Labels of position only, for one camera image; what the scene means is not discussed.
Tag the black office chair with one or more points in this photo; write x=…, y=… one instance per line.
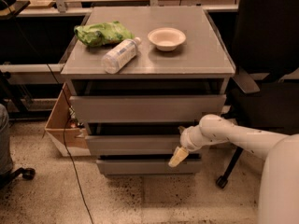
x=262, y=38

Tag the white paper bowl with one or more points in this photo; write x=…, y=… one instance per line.
x=166, y=39

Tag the grey top drawer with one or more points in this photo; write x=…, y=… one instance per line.
x=146, y=108

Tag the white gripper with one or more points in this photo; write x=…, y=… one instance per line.
x=188, y=139

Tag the black chair caster left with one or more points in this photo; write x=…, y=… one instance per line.
x=26, y=173

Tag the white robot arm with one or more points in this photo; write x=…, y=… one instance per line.
x=279, y=190

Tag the grey fabric object left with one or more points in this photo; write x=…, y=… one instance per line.
x=6, y=162

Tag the grey drawer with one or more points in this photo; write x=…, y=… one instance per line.
x=146, y=108
x=146, y=165
x=134, y=138

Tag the open cardboard box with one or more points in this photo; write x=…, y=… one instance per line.
x=66, y=135

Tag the clear plastic water bottle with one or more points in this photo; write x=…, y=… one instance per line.
x=120, y=55

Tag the grey drawer cabinet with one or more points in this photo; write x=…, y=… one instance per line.
x=200, y=66

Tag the green chip bag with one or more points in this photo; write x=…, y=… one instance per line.
x=100, y=34

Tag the grey bottom drawer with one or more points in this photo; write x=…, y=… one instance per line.
x=146, y=165

